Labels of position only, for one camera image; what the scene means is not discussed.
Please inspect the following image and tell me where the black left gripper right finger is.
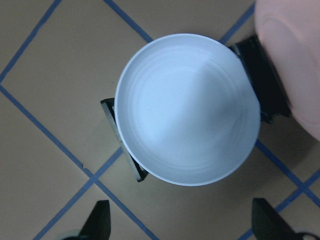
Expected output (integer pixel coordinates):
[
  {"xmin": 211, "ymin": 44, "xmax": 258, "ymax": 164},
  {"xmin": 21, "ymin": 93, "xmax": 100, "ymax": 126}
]
[{"xmin": 251, "ymin": 197, "xmax": 320, "ymax": 240}]

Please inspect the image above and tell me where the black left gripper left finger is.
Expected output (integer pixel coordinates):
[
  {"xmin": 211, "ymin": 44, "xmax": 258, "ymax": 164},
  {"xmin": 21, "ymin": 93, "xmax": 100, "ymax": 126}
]
[{"xmin": 78, "ymin": 200, "xmax": 111, "ymax": 240}]

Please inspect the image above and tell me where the blue plate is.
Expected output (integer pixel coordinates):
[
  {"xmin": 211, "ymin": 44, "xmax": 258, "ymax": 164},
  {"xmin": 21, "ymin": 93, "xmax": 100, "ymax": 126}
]
[{"xmin": 113, "ymin": 33, "xmax": 262, "ymax": 187}]

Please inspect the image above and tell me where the pink plate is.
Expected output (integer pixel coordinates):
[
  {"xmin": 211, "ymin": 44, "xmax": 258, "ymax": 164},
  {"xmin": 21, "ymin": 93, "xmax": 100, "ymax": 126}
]
[{"xmin": 254, "ymin": 0, "xmax": 320, "ymax": 140}]

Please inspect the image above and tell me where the black dish rack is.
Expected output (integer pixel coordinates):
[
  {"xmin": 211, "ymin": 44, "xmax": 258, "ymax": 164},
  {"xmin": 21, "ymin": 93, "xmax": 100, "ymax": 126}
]
[{"xmin": 100, "ymin": 34, "xmax": 293, "ymax": 183}]

